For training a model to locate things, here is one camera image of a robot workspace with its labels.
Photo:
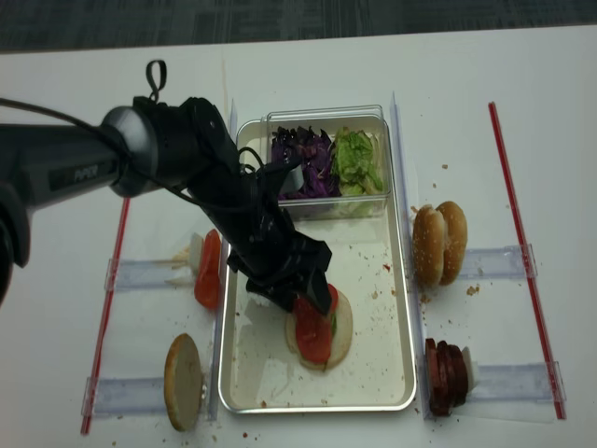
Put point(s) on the lower left acrylic rail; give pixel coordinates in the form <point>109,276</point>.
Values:
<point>123,396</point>

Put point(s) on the left red tape strip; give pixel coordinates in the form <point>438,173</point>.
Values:
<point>108,297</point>

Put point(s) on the sesame bun back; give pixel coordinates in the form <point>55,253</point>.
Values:
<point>456,237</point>

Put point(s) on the purple cabbage shreds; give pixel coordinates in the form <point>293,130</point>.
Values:
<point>315,151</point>

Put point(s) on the green lettuce in container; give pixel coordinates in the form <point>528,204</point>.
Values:
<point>356,162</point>

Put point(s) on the red tape strip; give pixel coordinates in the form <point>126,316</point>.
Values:
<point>108,297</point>
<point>552,371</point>

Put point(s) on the right red tape strip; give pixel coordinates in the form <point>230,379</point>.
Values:
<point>552,371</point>

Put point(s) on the bottom bun on tray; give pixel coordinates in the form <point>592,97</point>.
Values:
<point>341,341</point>

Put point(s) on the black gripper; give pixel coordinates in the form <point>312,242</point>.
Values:
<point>283,264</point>

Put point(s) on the white tomato holder block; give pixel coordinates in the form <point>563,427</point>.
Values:
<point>190,256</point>

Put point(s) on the remaining tomato slices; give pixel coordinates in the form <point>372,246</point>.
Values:
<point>207,282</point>

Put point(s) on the clear plastic salad container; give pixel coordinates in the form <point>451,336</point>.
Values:
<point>368,118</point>

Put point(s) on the white meat holder block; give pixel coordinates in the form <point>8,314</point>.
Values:
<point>472,369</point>

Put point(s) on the acrylic rail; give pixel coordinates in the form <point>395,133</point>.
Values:
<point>123,396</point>
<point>535,382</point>
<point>127,274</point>
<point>509,262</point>

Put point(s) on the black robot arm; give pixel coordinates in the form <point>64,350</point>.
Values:
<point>186,150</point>

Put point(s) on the tomato slice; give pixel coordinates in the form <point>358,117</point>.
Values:
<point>312,330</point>

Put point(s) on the sliced meat patties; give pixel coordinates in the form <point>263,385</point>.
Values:
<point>447,377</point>

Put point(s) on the lower right acrylic rail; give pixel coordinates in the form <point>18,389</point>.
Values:
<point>535,382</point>

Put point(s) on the sesame bun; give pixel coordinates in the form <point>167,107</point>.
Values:
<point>428,242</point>
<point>456,237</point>

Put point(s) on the upper left acrylic rail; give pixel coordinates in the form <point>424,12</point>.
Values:
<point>127,274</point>

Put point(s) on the sesame bun front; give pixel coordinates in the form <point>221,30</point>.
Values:
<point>428,242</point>

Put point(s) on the upper right acrylic rail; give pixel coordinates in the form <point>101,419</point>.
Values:
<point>509,262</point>

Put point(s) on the top bun half left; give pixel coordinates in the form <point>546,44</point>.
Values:
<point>183,383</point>

